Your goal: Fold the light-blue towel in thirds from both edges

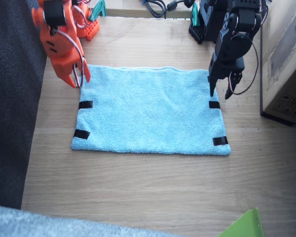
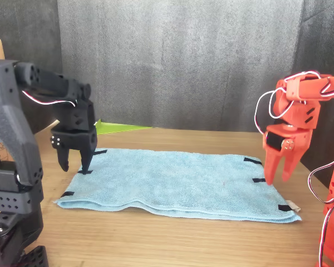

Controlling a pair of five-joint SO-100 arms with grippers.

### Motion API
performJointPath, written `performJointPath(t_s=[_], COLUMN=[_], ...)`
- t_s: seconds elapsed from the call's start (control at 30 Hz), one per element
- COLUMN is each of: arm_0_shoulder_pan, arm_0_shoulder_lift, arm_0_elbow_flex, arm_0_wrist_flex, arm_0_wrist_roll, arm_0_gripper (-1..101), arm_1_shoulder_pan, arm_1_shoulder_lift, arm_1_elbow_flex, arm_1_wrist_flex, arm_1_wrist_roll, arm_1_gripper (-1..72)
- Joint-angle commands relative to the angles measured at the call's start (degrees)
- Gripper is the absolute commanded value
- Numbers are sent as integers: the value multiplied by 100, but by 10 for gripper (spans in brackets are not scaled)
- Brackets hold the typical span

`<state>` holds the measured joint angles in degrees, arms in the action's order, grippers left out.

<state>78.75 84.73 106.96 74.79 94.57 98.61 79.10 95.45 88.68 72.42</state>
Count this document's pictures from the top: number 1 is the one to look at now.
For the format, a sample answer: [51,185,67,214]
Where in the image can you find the light blue terry towel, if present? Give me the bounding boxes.
[71,64,231,157]

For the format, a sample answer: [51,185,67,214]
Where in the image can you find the brown cardboard box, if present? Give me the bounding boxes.
[260,0,296,127]

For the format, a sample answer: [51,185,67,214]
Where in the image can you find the teal table clamp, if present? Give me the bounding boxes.
[90,0,106,22]
[191,2,200,27]

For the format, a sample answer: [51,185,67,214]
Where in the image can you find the dark grey felt sheet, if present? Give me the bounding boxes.
[0,0,48,210]

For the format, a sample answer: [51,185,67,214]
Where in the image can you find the light grey felt sheet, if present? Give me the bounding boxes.
[0,203,181,237]

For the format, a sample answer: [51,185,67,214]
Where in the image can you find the red white black arm wire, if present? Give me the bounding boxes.
[230,4,267,96]

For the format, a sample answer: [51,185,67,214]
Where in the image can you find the black cable with ferrite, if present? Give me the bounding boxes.
[166,0,197,12]

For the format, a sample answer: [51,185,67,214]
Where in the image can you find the looped black cable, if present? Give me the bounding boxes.
[141,0,167,19]

